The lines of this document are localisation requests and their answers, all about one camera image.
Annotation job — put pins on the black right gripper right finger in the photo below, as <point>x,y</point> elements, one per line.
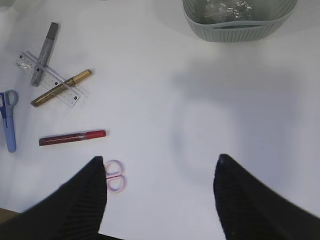
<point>249,210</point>

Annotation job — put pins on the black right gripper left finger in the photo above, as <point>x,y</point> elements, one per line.
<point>73,212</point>

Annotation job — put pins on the clear plastic sheet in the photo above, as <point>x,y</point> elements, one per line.
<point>221,11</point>

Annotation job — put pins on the red glitter marker pen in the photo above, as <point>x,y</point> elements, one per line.
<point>72,137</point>

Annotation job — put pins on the gold glitter marker pen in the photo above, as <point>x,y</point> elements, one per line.
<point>64,91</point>

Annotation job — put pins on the silver glitter marker pen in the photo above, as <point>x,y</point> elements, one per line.
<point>44,54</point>

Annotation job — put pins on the clear plastic ruler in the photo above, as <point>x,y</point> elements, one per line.
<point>27,62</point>

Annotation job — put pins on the green plastic woven basket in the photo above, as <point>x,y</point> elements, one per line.
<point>268,16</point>

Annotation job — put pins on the pink purple safety scissors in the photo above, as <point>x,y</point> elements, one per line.
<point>115,177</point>

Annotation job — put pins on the blue safety scissors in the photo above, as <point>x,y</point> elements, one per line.
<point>8,100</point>

